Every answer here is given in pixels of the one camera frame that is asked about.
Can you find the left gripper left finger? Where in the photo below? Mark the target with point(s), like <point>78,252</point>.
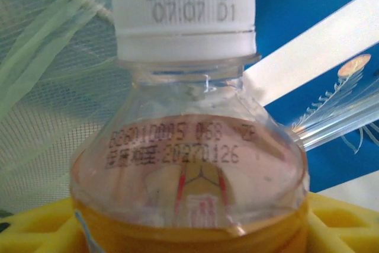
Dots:
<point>38,229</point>

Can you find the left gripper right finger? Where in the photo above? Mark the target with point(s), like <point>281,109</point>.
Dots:
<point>343,229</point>

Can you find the red gold label bottle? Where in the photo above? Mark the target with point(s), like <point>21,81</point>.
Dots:
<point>189,146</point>

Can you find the translucent green bin liner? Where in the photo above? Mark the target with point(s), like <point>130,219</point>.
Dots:
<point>44,42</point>

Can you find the aluminium frame post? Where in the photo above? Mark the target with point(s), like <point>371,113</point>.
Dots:
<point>340,122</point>

